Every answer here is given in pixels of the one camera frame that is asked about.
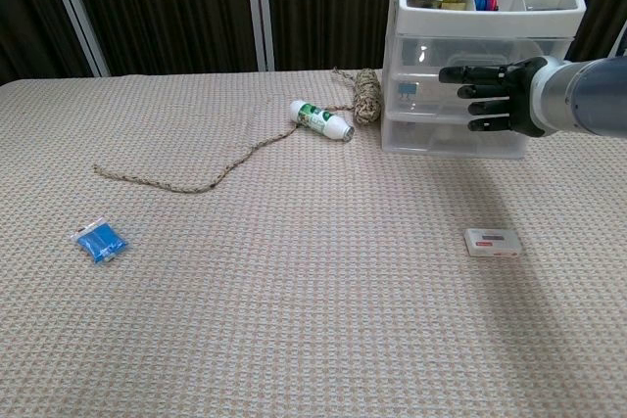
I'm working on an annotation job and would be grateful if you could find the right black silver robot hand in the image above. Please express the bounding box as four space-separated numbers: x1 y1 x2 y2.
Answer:
438 56 548 138

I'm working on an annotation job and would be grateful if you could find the grey aluminium frame post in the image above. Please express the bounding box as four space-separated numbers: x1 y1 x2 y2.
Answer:
41 0 110 78
243 0 276 72
612 21 627 58

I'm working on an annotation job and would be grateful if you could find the clear plastic drawer organizer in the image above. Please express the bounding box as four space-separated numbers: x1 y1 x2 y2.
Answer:
380 0 588 161

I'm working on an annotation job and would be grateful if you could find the white green cylindrical bottle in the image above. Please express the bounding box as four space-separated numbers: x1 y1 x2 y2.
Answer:
288 99 356 142

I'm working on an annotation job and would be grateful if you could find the clear plastic drawer with handle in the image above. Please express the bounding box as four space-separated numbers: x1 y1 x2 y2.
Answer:
394 35 572 76
381 114 530 158
386 72 530 118

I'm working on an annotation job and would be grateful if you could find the small white box red label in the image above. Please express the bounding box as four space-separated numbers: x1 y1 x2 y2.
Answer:
462 227 522 258

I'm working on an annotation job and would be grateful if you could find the blue plastic packet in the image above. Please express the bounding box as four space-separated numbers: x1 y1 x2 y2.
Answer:
69 216 131 267

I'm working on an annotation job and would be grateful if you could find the brown braided rope bundle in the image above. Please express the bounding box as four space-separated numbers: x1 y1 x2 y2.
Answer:
92 67 384 195

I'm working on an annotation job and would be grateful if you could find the beige woven tablecloth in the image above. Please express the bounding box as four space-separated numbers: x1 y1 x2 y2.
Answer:
0 68 627 418

